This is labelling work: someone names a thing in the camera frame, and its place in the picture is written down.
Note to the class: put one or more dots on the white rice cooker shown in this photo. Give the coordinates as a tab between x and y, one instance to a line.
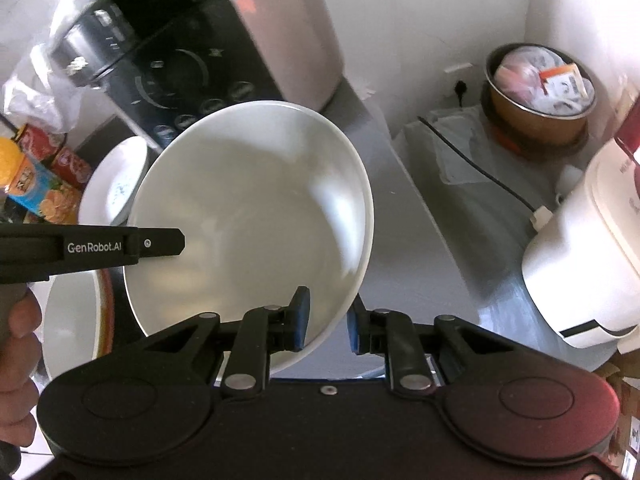
585	260

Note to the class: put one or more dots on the orange juice bottle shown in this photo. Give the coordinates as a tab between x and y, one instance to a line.
35	185

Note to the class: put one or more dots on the red-rimmed bowl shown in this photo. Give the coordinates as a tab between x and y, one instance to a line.
70	320

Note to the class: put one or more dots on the black rice cooker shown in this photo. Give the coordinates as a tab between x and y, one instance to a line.
190	55

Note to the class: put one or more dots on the white plug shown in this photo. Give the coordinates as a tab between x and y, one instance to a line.
541	217

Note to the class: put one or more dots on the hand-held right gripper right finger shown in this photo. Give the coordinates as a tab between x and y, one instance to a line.
353	330

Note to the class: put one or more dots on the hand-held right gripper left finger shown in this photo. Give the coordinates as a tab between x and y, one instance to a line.
299	320

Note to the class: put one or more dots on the cardboard box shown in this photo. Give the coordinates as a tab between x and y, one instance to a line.
622	410

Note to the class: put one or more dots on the black wall plug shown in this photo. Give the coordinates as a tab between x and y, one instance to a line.
460	91

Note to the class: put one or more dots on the red can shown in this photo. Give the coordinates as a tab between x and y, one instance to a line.
72	162
35	142

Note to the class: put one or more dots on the large white bowl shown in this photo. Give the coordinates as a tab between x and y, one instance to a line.
260	200

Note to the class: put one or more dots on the brown pot with packets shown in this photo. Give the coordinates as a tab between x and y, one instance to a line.
540	110

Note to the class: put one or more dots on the clear plastic bag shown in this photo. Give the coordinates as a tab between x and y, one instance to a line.
35	80

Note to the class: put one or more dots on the person's left hand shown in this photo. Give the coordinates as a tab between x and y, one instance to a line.
17	360

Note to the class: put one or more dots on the clear plastic sheet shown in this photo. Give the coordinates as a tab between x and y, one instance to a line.
450	160

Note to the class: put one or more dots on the small white patterned plate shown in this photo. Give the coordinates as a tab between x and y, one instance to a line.
112	180

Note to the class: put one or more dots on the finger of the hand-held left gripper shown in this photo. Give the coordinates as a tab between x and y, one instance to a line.
160	242

